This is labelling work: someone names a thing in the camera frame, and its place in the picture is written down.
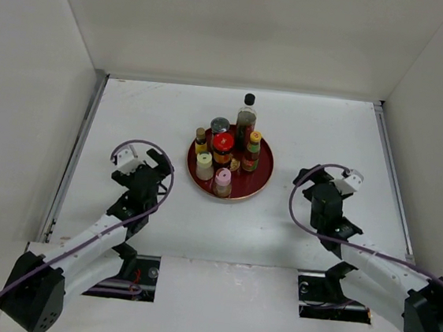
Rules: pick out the red chili sauce bottle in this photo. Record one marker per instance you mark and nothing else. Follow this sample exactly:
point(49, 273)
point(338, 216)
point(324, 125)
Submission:
point(250, 159)

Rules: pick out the small yellow label bottle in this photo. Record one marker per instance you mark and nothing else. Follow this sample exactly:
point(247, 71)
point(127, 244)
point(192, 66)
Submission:
point(200, 141)

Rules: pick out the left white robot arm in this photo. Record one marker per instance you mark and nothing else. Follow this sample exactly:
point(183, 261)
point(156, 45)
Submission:
point(98, 260)

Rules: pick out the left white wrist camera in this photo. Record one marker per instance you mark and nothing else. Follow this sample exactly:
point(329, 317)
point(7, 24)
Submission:
point(126, 159)

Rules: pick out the tall dark soy sauce bottle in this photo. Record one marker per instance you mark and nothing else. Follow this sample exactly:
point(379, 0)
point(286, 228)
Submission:
point(245, 122)

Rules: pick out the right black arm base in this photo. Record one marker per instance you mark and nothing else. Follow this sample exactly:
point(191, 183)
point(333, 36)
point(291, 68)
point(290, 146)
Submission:
point(320, 297)

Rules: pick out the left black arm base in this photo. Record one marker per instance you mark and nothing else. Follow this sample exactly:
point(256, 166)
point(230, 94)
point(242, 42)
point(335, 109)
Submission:
point(134, 276)

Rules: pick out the round red tray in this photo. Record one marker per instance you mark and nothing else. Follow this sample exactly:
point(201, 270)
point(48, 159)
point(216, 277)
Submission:
point(245, 184)

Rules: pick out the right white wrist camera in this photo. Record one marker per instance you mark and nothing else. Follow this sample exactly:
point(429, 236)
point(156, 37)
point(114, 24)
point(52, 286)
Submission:
point(350, 182)

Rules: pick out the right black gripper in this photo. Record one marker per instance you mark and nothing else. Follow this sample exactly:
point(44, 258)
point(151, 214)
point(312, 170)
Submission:
point(319, 176)

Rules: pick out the red lid sauce jar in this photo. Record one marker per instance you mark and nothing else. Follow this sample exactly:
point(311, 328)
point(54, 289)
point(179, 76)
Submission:
point(223, 144)

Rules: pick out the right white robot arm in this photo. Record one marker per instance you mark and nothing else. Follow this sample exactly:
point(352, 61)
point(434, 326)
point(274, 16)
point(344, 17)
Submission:
point(406, 296)

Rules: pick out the cream cap spice jar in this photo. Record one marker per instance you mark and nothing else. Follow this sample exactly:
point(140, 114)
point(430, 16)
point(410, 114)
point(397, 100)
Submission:
point(204, 167)

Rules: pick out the pink cap spice jar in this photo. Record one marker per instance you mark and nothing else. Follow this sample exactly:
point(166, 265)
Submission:
point(222, 184)

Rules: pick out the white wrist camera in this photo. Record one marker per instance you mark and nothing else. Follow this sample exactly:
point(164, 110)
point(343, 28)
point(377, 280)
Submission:
point(350, 182)
point(126, 159)

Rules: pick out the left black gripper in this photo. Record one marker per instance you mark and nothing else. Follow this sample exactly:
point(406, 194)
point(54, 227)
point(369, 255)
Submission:
point(163, 168)

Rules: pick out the silver cap spice shaker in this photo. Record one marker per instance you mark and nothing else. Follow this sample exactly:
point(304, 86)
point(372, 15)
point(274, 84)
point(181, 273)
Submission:
point(219, 125)

